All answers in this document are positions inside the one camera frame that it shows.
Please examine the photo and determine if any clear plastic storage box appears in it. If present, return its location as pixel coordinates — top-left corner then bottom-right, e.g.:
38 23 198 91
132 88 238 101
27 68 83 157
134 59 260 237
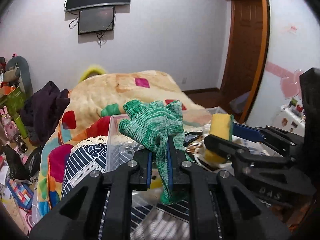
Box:
106 107 225 205

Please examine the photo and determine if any yellow green sponge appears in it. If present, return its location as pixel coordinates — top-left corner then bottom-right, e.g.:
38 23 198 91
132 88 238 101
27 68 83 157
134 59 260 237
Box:
204 113 234 166

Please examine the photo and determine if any yellow cartoon print cloth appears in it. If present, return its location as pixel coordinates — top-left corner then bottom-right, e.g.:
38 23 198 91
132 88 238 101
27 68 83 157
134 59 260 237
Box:
183 131 214 168

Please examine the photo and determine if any green knit glove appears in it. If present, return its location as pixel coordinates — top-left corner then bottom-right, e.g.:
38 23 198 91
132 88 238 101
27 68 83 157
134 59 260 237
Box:
119 100 187 205

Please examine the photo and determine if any yellow fuzzy ball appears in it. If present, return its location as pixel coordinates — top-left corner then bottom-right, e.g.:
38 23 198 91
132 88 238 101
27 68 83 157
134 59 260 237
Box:
150 168 163 189

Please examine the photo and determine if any colourful fleece blanket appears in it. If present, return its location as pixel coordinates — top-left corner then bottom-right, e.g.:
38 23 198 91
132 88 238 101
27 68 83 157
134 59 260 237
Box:
37 70 203 218

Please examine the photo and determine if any brown wooden door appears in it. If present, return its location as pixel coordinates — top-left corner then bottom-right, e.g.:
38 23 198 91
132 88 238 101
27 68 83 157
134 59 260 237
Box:
221 0 270 123

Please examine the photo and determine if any dark purple clothing pile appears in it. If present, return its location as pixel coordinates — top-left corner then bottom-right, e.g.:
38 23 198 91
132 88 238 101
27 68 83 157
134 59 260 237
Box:
20 81 70 146

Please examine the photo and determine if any yellow plush headboard toy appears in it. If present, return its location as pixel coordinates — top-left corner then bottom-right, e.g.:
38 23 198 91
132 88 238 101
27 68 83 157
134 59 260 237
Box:
79 64 107 83

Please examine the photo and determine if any pink rabbit toy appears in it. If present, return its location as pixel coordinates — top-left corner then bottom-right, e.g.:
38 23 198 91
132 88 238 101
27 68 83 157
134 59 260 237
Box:
1 106 23 153

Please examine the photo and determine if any green cardboard box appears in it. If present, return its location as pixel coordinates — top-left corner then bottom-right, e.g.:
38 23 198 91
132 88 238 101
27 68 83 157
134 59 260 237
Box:
1 87 28 139

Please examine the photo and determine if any grey green plush dinosaur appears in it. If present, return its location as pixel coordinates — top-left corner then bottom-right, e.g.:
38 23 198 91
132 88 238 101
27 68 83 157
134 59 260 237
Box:
3 56 33 97

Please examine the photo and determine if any pink heart wall sticker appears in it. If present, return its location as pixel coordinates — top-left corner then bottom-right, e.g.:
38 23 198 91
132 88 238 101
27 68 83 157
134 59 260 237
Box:
280 69 304 100

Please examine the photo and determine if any small black wall monitor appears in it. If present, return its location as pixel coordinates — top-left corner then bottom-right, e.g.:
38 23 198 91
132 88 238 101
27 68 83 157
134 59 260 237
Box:
78 7 115 35

